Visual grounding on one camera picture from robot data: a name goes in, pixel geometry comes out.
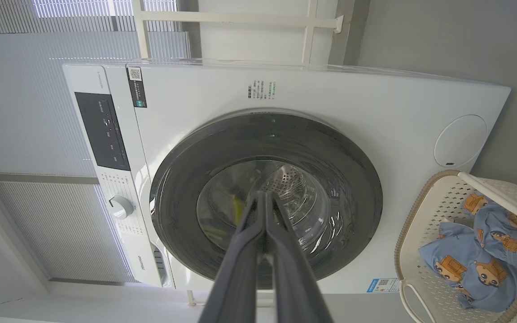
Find white round control knob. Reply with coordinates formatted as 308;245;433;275
108;195;134;220

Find blue cartoon print garment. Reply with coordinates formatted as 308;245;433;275
419;221;517;313
462;191;517;272

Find dark washing machine door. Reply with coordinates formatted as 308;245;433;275
149;109;383;290

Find black washing machine display panel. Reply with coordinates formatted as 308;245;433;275
74;92;131;172

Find blue energy label sticker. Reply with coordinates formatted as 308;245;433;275
367;278;399;293

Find cream perforated laundry basket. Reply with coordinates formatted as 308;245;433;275
394;170;517;323

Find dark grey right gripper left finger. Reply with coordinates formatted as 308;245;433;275
198;192;267;323

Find black QR code sticker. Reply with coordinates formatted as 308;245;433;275
127;66;148;108

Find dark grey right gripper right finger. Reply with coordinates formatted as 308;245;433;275
266;192;334;323

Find round white filter cover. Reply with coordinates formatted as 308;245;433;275
434;114;488;169

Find white metal railing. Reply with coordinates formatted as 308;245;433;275
131;0;344;65

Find white front-load washing machine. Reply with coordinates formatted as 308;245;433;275
62;61;512;294

